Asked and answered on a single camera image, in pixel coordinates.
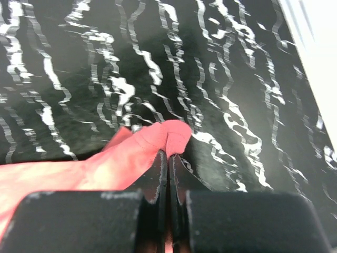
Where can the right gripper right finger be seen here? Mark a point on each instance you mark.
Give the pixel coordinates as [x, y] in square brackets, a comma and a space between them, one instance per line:
[212, 221]

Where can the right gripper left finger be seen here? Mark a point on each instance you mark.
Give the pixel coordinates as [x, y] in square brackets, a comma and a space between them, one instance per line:
[132, 220]

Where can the salmon pink t-shirt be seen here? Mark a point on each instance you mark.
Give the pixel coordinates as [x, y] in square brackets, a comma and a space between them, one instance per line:
[121, 162]

